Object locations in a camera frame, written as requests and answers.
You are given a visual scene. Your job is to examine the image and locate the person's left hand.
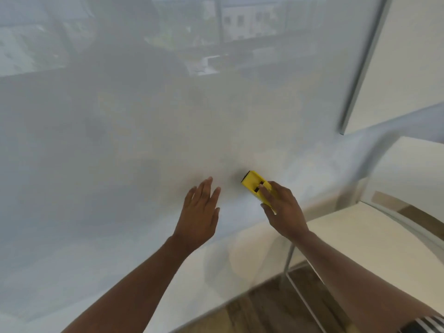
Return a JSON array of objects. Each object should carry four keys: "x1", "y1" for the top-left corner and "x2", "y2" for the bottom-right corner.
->
[{"x1": 172, "y1": 176, "x2": 222, "y2": 253}]

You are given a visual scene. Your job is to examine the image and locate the person's right hand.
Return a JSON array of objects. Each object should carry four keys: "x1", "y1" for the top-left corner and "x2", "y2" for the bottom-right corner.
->
[{"x1": 258, "y1": 180, "x2": 310, "y2": 243}]

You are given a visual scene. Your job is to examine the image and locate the yellow eraser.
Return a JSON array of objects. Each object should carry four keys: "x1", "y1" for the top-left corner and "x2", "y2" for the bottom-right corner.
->
[{"x1": 241, "y1": 170, "x2": 278, "y2": 215}]

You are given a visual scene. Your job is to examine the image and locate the white glass whiteboard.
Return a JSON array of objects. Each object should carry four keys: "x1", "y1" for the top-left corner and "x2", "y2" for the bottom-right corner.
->
[{"x1": 0, "y1": 0, "x2": 388, "y2": 320}]

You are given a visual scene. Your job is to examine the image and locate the person's right forearm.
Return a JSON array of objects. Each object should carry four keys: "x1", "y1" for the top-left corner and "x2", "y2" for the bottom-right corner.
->
[{"x1": 291, "y1": 230, "x2": 444, "y2": 333}]

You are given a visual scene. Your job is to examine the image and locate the person's left forearm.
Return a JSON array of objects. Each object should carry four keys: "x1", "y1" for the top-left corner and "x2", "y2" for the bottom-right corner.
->
[{"x1": 62, "y1": 235, "x2": 195, "y2": 333}]

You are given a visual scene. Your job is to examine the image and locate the white chair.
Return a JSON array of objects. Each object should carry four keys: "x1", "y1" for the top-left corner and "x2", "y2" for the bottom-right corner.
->
[{"x1": 281, "y1": 136, "x2": 444, "y2": 333}]

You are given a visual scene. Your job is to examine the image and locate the black white striped shirt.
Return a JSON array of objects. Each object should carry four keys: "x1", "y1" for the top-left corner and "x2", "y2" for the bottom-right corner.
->
[{"x1": 399, "y1": 314, "x2": 444, "y2": 333}]

